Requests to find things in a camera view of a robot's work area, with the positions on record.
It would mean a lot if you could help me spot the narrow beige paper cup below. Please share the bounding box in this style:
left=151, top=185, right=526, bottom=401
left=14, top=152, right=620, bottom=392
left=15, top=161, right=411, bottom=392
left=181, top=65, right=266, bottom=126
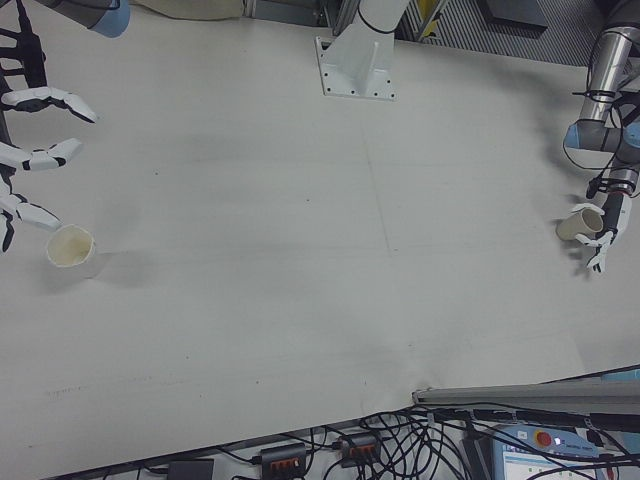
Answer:
left=555, top=207, right=606, bottom=244

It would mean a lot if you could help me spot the wide white paper cup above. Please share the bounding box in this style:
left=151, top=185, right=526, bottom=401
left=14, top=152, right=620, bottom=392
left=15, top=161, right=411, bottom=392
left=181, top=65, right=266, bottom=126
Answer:
left=44, top=224, right=102, bottom=281

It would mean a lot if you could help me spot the beige cloth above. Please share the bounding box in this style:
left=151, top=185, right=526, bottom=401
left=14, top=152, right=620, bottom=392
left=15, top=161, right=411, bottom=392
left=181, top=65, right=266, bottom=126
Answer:
left=130, top=0, right=247, bottom=23

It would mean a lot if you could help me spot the black power adapter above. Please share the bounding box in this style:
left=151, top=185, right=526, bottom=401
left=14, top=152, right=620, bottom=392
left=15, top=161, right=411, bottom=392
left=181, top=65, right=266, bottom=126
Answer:
left=166, top=458, right=217, bottom=480

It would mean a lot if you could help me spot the black hub with orange ports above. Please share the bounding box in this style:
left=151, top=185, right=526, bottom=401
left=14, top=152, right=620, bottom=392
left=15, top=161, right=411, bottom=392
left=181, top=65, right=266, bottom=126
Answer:
left=338, top=433, right=383, bottom=467
left=257, top=441, right=308, bottom=474

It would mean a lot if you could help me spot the black box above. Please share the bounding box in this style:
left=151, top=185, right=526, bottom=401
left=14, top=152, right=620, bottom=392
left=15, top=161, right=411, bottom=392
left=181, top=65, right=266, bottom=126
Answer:
left=479, top=0, right=549, bottom=36

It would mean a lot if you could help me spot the teach pendant with red button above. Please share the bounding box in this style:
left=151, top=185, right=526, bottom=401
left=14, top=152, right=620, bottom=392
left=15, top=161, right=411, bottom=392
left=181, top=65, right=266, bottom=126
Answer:
left=492, top=423, right=640, bottom=480

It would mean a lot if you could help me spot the white metal mounting bracket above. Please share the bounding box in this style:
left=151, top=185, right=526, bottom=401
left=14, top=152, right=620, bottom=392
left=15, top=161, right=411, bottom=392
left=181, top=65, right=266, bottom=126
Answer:
left=313, top=22, right=399, bottom=103

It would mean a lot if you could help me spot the white cylindrical post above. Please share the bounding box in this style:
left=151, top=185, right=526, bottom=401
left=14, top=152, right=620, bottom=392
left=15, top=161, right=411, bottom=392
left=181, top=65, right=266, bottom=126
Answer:
left=355, top=0, right=411, bottom=35

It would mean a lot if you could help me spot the yellow black striped post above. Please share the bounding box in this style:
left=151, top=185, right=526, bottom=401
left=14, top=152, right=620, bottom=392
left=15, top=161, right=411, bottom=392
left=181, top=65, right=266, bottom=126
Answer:
left=417, top=0, right=447, bottom=44

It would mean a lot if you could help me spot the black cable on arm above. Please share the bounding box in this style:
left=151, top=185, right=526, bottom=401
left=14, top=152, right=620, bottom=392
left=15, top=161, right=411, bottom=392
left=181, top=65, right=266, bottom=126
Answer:
left=563, top=89, right=629, bottom=197

